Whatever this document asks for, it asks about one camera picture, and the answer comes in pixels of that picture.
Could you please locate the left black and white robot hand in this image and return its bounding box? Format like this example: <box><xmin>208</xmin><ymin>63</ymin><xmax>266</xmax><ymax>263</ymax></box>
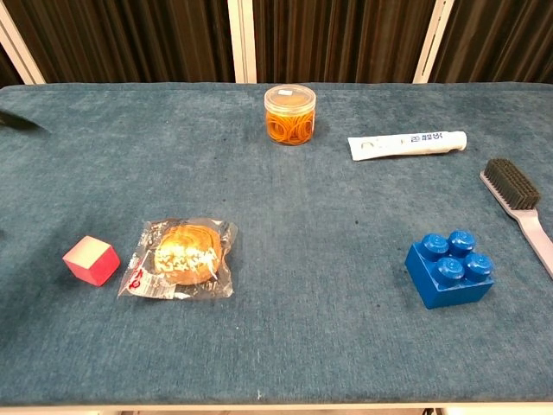
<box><xmin>0</xmin><ymin>110</ymin><xmax>53</xmax><ymax>135</ymax></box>

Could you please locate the red cube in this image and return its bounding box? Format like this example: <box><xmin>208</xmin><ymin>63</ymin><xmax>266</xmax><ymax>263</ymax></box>
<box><xmin>62</xmin><ymin>235</ymin><xmax>121</xmax><ymax>287</ymax></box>

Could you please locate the dark curtain panel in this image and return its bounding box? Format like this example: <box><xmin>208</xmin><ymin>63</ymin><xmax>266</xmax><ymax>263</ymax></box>
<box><xmin>429</xmin><ymin>0</ymin><xmax>553</xmax><ymax>84</ymax></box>
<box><xmin>2</xmin><ymin>0</ymin><xmax>237</xmax><ymax>84</ymax></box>
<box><xmin>252</xmin><ymin>0</ymin><xmax>437</xmax><ymax>84</ymax></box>
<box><xmin>0</xmin><ymin>42</ymin><xmax>23</xmax><ymax>87</ymax></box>

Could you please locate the bread in clear wrapper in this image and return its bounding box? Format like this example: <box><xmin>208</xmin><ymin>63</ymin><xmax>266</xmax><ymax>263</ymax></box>
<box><xmin>117</xmin><ymin>217</ymin><xmax>239</xmax><ymax>300</ymax></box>

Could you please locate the clear jar of rubber bands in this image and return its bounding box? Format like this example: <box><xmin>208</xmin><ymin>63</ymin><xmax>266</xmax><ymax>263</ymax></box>
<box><xmin>264</xmin><ymin>84</ymin><xmax>317</xmax><ymax>147</ymax></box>

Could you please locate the blue table cloth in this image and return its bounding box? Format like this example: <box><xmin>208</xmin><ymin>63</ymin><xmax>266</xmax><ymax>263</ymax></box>
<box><xmin>0</xmin><ymin>81</ymin><xmax>553</xmax><ymax>407</ymax></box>

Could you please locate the white toothpaste tube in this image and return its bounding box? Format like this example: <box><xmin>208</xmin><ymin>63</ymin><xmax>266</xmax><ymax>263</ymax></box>
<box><xmin>347</xmin><ymin>131</ymin><xmax>468</xmax><ymax>162</ymax></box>

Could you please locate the blue toy building block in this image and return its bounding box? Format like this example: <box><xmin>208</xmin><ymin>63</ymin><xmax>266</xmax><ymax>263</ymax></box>
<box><xmin>404</xmin><ymin>229</ymin><xmax>495</xmax><ymax>310</ymax></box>

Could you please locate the grey brush with black bristles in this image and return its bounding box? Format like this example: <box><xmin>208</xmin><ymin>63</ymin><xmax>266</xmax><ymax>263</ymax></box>
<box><xmin>479</xmin><ymin>157</ymin><xmax>553</xmax><ymax>280</ymax></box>

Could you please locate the white frame post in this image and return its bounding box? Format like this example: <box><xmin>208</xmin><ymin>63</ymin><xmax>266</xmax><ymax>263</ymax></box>
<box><xmin>412</xmin><ymin>0</ymin><xmax>455</xmax><ymax>84</ymax></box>
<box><xmin>227</xmin><ymin>0</ymin><xmax>258</xmax><ymax>84</ymax></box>
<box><xmin>0</xmin><ymin>3</ymin><xmax>47</xmax><ymax>86</ymax></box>

